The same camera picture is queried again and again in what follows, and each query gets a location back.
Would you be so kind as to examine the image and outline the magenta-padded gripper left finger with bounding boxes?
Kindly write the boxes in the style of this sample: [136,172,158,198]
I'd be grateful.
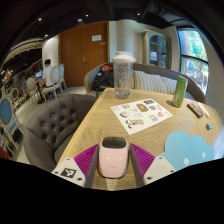
[50,143,100,189]

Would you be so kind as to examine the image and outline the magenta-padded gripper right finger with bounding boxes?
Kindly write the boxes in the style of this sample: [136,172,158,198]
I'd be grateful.
[128,142,178,189]

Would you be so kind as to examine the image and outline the pink computer mouse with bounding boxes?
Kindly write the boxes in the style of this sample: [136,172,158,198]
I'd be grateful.
[97,135,130,179]

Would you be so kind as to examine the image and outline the blue cloud-shaped mouse pad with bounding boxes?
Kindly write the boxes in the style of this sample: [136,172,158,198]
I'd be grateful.
[156,130,215,172]

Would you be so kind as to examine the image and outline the white sticker sheet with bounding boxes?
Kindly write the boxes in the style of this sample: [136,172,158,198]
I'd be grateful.
[110,98,174,136]

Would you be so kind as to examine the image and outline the grey tufted armchair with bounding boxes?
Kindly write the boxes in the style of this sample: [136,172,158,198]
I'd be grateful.
[23,93,98,173]

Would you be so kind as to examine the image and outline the black and red box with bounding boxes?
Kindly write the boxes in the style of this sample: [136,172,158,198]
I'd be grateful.
[186,102,205,119]

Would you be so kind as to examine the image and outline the striped cushion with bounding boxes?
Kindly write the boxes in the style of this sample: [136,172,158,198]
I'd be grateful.
[133,70,164,94]
[160,75,178,96]

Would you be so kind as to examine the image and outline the green drink can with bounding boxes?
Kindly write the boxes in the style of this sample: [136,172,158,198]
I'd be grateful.
[172,76,189,108]

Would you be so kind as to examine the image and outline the white tube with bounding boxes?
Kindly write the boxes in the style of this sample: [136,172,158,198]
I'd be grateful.
[197,102,211,119]

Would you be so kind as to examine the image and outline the clear shaker bottle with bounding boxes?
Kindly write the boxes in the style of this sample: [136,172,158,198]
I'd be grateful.
[111,50,137,100]

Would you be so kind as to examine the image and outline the black backpack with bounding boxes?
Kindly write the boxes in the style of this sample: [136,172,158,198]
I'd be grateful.
[92,64,115,91]

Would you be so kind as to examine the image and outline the white dining chairs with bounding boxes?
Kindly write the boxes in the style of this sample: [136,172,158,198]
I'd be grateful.
[19,63,68,103]

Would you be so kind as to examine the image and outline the grey curved sofa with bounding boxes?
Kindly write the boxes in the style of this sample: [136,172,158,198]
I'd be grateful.
[83,62,207,104]

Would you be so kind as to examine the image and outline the blue upholstered chair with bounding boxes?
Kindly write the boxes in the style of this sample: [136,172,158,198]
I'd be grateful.
[0,94,25,159]

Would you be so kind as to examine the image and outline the person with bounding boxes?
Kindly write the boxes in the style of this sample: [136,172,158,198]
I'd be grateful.
[42,58,55,88]

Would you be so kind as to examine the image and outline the brown wooden door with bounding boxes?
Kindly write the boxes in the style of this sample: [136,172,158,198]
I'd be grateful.
[59,21,110,88]

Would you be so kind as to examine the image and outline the glass-door cabinet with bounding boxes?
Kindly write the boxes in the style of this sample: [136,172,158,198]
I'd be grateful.
[141,29,169,70]

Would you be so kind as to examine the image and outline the large window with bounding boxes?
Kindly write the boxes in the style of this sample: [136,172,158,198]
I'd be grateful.
[177,28,210,96]

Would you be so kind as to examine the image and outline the ceiling spotlights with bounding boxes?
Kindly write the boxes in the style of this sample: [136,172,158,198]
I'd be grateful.
[36,11,143,38]

